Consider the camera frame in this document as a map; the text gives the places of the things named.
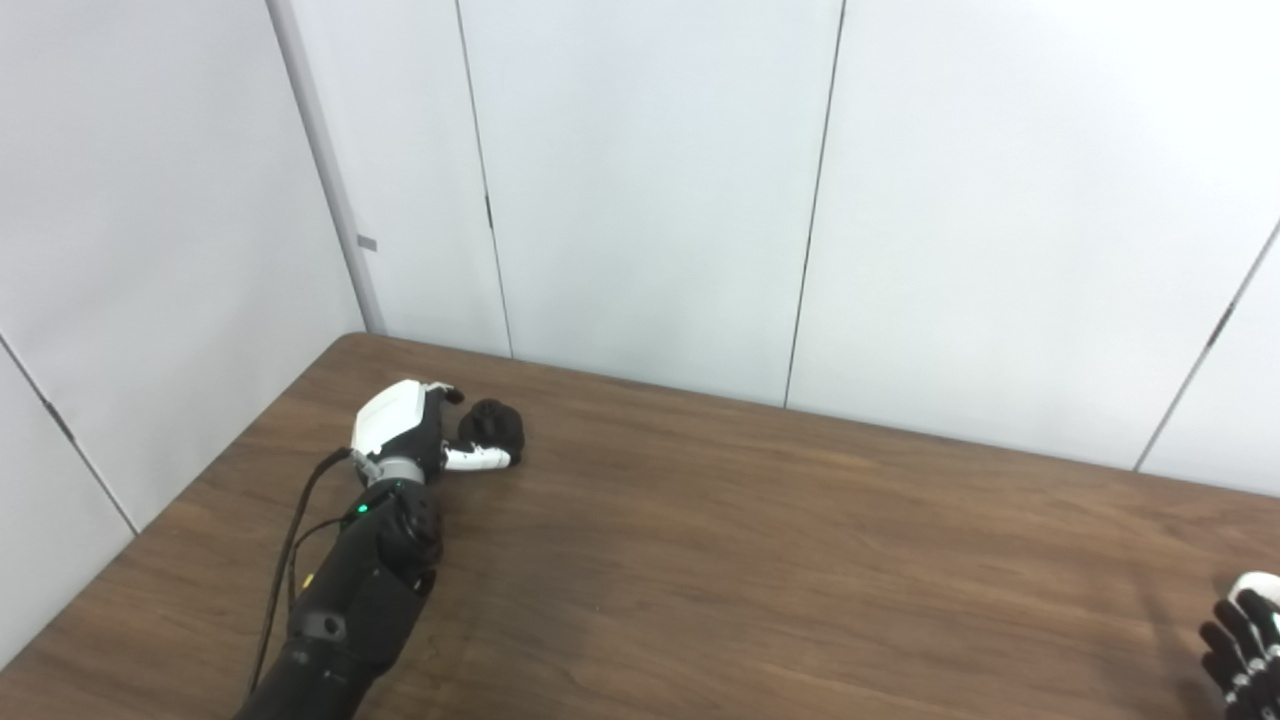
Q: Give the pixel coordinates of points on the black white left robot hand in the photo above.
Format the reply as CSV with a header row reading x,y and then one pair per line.
x,y
392,415

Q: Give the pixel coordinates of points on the grey wall corner post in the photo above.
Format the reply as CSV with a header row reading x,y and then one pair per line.
x,y
325,170

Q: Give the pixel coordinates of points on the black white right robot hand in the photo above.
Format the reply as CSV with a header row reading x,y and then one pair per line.
x,y
1250,660

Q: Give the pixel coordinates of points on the round black plastic part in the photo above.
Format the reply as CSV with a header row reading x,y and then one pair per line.
x,y
492,425

